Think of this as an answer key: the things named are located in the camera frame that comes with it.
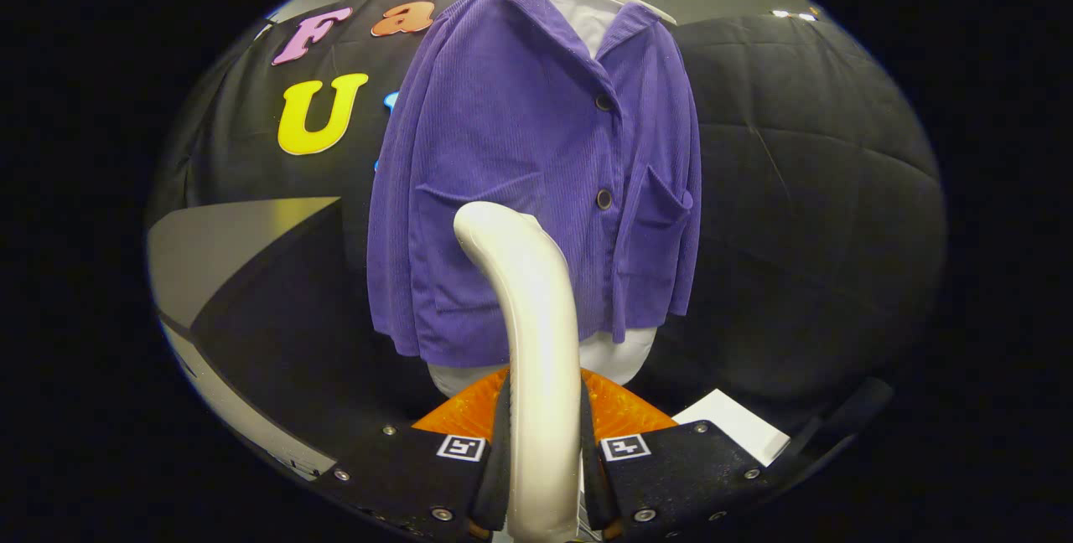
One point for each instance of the white garment steamer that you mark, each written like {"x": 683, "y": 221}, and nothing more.
{"x": 541, "y": 317}

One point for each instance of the grey cabinet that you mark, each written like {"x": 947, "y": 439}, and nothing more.
{"x": 226, "y": 250}

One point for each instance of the white mannequin torso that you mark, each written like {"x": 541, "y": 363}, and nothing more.
{"x": 616, "y": 354}

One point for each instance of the ceiling light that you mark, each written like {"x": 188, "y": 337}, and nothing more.
{"x": 795, "y": 15}

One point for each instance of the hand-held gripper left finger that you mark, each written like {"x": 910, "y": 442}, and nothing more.
{"x": 419, "y": 472}

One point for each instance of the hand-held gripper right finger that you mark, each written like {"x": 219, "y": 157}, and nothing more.
{"x": 687, "y": 468}

